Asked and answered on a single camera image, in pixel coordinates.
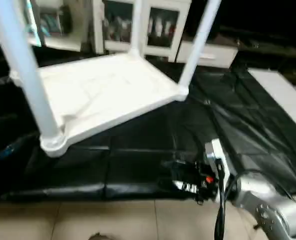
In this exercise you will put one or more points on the white plastic table top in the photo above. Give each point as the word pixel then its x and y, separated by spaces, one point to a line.
pixel 102 85

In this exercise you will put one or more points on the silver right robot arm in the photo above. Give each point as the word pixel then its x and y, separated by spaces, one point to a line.
pixel 268 205

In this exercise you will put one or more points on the black work mat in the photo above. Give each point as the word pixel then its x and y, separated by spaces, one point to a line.
pixel 153 165

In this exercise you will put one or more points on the white flat board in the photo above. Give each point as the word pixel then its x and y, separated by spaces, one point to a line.
pixel 283 92

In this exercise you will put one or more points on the white drawer unit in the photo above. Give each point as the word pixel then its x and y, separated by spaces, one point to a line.
pixel 213 52

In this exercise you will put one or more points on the light blue stand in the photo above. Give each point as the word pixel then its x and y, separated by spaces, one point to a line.
pixel 37 22

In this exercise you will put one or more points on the white glass door cabinet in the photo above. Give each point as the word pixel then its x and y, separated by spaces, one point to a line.
pixel 153 27

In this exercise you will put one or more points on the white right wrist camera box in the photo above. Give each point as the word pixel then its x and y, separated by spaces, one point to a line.
pixel 217 155

